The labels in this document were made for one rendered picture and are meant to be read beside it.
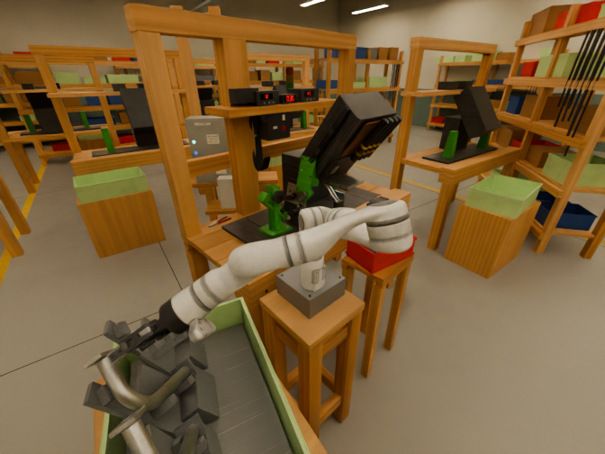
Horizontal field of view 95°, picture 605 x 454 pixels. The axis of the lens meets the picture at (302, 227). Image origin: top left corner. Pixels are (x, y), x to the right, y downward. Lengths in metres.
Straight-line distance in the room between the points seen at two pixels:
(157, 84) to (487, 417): 2.41
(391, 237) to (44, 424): 2.17
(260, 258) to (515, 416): 1.90
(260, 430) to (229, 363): 0.24
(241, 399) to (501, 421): 1.57
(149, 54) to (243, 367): 1.29
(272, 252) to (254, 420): 0.53
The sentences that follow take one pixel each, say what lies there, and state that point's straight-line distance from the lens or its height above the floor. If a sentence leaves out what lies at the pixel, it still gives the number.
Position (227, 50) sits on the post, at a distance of 1.69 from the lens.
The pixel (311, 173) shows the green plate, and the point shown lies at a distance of 1.62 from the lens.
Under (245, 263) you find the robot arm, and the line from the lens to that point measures 0.57.
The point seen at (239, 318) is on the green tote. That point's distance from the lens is 1.15.
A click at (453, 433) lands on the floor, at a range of 2.02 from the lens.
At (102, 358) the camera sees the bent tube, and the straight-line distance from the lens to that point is 0.76.
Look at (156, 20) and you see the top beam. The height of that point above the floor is 1.89.
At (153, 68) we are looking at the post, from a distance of 1.52.
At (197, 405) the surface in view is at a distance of 0.90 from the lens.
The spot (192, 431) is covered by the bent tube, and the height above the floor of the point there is 0.97.
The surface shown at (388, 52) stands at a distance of 8.22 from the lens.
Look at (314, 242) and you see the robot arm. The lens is 0.57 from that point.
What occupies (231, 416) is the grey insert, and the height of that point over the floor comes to 0.85.
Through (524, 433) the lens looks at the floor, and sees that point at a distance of 2.19.
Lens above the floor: 1.68
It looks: 29 degrees down
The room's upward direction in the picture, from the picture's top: 1 degrees counter-clockwise
